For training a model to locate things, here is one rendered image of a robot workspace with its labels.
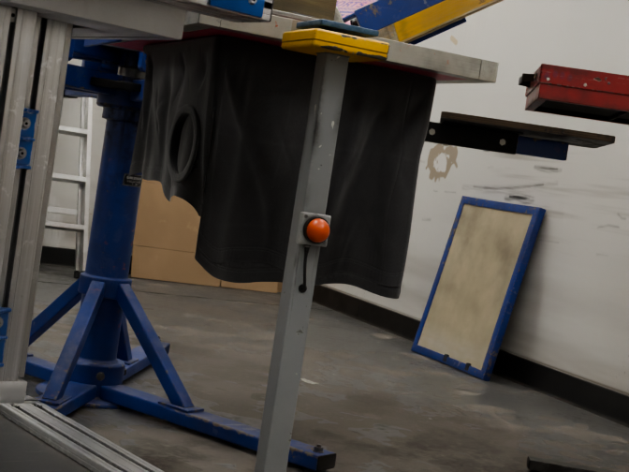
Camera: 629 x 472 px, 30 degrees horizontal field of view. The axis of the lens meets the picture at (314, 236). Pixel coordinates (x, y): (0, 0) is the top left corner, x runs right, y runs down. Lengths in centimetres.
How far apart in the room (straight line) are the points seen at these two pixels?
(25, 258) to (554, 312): 333
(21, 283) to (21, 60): 33
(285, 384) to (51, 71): 60
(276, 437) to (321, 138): 48
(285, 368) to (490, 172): 358
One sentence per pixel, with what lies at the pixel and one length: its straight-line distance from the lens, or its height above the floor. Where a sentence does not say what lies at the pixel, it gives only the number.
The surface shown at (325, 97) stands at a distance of 184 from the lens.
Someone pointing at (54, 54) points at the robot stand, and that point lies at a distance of 178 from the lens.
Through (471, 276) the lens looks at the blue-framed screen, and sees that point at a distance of 520.
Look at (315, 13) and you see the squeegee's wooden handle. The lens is 267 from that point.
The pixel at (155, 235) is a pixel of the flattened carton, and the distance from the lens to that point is 678.
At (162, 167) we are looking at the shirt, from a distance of 235.
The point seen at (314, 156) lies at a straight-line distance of 183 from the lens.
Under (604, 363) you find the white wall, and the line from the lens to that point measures 459.
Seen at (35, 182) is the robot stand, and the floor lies 66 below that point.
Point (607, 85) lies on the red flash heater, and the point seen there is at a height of 107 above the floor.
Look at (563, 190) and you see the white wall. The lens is 490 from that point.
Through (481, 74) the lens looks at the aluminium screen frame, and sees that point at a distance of 220.
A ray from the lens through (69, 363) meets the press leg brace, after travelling 320.
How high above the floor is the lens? 74
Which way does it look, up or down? 3 degrees down
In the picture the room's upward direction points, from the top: 9 degrees clockwise
